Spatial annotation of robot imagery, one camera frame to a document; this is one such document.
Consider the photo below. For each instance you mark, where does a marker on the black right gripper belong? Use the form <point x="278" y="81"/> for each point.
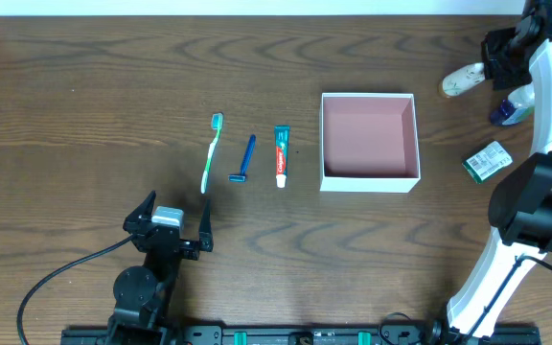
<point x="496" y="59"/>

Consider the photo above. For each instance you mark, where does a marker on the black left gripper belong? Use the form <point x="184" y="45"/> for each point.
<point x="170" y="241"/>

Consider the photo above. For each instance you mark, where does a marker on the clear bottle blue liquid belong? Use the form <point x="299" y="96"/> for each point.
<point x="519" y="104"/>

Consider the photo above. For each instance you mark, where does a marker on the white floral lotion tube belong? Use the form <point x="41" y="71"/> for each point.
<point x="462" y="80"/>

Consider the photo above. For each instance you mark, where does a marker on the green white soap packet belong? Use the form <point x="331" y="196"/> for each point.
<point x="487" y="162"/>

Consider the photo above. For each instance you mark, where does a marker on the Colgate toothpaste tube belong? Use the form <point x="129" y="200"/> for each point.
<point x="281" y="142"/>

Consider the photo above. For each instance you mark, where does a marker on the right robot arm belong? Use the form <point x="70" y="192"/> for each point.
<point x="520" y="208"/>

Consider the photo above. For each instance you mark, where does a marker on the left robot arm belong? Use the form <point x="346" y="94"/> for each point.
<point x="143" y="292"/>

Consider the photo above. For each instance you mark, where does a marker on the blue disposable razor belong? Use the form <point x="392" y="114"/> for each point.
<point x="240" y="177"/>

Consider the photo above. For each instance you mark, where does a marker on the green white toothbrush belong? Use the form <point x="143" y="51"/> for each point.
<point x="216" y="124"/>

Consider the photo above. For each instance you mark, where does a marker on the white box pink interior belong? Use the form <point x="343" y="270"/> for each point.
<point x="368" y="143"/>

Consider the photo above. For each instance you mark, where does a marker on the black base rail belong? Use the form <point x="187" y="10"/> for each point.
<point x="390" y="333"/>

